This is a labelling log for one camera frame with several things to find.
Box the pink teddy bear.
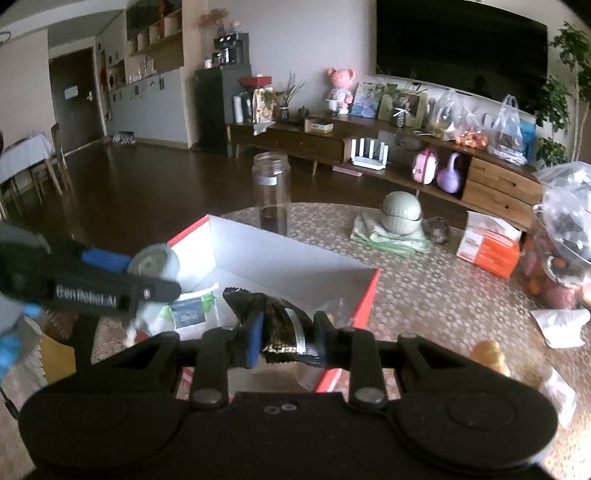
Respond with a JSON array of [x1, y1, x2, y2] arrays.
[[327, 68, 358, 115]]

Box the dining table with white cloth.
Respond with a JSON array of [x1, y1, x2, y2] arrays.
[[0, 134, 54, 185]]

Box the red cardboard box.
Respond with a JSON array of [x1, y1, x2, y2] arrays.
[[92, 215, 382, 393]]

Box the potted plant with white bow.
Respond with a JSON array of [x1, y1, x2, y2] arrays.
[[383, 69, 426, 127]]

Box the bag of oranges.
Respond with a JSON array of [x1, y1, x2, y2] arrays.
[[452, 108, 490, 148]]

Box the bushy potted plant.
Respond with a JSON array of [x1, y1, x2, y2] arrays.
[[536, 76, 573, 167]]

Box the yellow toy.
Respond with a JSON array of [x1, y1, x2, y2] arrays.
[[470, 340, 511, 377]]

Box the white green plastic packet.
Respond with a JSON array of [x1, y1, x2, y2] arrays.
[[139, 284, 218, 342]]

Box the wooden chair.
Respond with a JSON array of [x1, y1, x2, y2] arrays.
[[28, 122, 70, 195]]

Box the glass jar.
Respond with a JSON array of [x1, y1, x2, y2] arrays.
[[252, 152, 293, 236]]

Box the wooden photo frame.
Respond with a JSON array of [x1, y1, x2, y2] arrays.
[[379, 85, 428, 129]]

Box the wooden cabinet drawer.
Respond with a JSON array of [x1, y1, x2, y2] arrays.
[[462, 180, 539, 229], [468, 157, 543, 204]]

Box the person's left hand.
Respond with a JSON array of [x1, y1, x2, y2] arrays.
[[0, 336, 27, 382]]

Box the floral paper bag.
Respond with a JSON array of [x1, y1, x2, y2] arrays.
[[253, 88, 278, 124]]

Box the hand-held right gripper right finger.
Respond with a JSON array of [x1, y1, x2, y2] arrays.
[[313, 311, 467, 409]]

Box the black cabinet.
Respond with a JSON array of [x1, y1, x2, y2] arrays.
[[195, 65, 252, 155]]

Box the tall potted plant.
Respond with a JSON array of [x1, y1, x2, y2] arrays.
[[551, 21, 591, 116]]

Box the purple kettle toy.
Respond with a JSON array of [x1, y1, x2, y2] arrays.
[[436, 152, 465, 193]]

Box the dark door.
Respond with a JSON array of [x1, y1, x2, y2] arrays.
[[48, 46, 105, 155]]

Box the clear wrapped packet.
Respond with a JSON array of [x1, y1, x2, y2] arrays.
[[538, 367, 579, 430]]

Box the white pouch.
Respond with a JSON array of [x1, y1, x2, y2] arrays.
[[530, 308, 591, 349]]

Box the wooden television cabinet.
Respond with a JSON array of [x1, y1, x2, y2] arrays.
[[228, 113, 546, 232]]

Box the large clear plastic bag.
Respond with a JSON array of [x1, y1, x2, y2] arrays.
[[533, 161, 591, 264]]

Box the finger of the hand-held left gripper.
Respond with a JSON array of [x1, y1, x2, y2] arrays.
[[124, 277, 183, 320], [74, 247, 134, 278]]

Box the pink flowers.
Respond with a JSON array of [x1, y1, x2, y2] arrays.
[[199, 8, 243, 35]]

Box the pink toy case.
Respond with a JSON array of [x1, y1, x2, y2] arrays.
[[412, 148, 439, 184]]

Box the grey furry ball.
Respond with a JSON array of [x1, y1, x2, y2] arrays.
[[427, 217, 452, 244]]

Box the black snack packet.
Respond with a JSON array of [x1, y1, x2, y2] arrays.
[[223, 287, 333, 367]]

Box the blue box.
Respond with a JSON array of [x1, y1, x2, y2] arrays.
[[519, 115, 539, 162]]

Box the orange tissue box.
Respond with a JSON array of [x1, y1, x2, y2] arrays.
[[456, 211, 522, 278]]

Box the grey round tin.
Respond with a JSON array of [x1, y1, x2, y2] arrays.
[[127, 244, 181, 284]]

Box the green folded cloth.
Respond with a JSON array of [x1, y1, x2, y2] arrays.
[[350, 215, 434, 257]]

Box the blue picture card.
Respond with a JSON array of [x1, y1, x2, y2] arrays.
[[351, 82, 384, 118]]

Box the black television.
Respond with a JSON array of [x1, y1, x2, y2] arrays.
[[375, 0, 550, 100]]

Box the bag of fruit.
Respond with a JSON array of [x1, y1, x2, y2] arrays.
[[522, 235, 591, 310]]

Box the white router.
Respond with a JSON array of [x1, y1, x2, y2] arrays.
[[349, 138, 389, 171]]

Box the black coffee machine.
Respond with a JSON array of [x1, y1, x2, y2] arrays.
[[211, 32, 250, 69]]

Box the white plastic carrier bag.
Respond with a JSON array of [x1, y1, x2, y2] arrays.
[[487, 95, 529, 166]]

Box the vase with dried twigs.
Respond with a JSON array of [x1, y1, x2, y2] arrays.
[[274, 71, 308, 121]]

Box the wooden wall shelf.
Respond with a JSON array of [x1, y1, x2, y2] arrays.
[[124, 0, 185, 70]]

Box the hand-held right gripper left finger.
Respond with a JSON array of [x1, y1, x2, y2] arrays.
[[113, 311, 266, 411]]

